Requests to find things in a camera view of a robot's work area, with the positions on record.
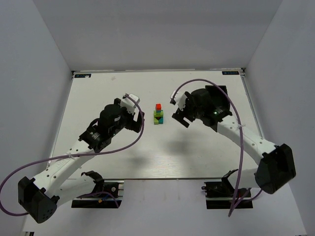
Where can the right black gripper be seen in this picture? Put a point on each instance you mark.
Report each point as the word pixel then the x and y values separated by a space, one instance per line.
pixel 183 113

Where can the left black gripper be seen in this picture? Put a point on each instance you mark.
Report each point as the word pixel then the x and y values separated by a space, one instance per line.
pixel 136 120

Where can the green arch block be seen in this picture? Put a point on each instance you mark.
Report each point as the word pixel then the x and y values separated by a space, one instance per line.
pixel 156 121

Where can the green rectangular block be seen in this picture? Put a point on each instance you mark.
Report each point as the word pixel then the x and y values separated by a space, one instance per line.
pixel 158 115

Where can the red cube front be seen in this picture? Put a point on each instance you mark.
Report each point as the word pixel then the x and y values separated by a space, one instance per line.
pixel 158 106

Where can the green cube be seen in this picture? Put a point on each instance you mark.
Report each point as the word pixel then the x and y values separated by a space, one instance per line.
pixel 158 112

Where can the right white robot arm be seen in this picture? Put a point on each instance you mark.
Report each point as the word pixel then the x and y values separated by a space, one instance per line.
pixel 275 164

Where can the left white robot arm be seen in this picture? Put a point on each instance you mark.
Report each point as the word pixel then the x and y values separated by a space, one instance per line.
pixel 42 194

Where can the right blue corner label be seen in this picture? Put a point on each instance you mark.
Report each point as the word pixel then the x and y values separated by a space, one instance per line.
pixel 230 72

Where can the blue corner label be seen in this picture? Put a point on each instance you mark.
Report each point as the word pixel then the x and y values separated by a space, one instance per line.
pixel 230 72
pixel 82 75

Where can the left blue corner label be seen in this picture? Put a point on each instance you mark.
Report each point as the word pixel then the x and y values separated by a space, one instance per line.
pixel 82 75

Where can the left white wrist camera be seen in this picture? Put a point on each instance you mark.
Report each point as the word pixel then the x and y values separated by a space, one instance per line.
pixel 129 103

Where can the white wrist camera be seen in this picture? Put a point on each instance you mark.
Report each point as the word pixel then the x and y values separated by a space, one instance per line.
pixel 178 98
pixel 129 103

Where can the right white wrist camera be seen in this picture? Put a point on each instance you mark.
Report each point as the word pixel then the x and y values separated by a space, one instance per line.
pixel 178 98

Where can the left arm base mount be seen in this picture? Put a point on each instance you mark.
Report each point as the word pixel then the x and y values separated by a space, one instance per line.
pixel 110 196

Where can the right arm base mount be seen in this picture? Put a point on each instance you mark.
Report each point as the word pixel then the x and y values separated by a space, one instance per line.
pixel 218 197

